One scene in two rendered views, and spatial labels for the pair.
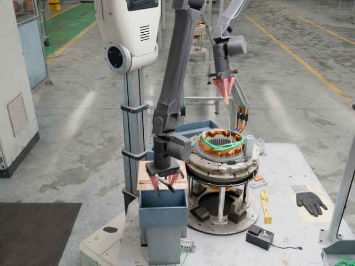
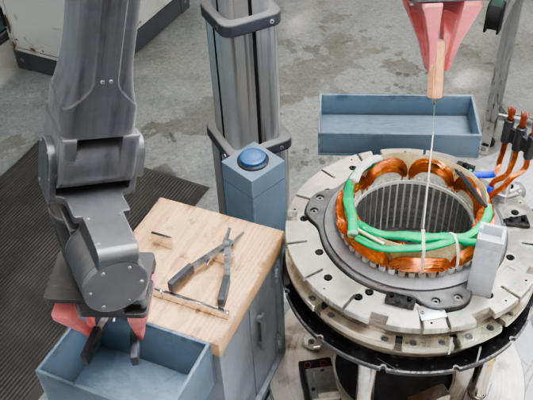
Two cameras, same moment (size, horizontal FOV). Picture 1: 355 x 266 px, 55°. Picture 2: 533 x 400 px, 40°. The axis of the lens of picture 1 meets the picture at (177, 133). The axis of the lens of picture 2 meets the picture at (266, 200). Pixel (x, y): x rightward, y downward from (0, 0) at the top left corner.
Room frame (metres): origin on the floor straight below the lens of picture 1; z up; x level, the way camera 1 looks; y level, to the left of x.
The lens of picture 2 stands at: (0.60, -0.34, 1.76)
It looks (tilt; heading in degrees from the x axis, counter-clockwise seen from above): 42 degrees down; 29
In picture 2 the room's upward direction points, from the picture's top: 3 degrees counter-clockwise
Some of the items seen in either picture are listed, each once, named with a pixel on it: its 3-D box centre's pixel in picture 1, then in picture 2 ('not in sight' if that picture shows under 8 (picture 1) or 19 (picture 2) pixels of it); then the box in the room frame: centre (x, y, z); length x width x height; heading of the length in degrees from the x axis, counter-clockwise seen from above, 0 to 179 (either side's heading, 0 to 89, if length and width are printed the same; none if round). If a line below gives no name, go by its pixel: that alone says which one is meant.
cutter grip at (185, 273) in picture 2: not in sight; (181, 277); (1.08, 0.04, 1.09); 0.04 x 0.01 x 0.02; 168
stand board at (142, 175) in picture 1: (162, 176); (187, 269); (1.12, 0.06, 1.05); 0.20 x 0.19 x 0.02; 3
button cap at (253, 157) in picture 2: not in sight; (252, 157); (1.37, 0.10, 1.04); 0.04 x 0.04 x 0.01
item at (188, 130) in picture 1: (192, 151); (390, 181); (1.53, -0.08, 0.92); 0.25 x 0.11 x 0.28; 112
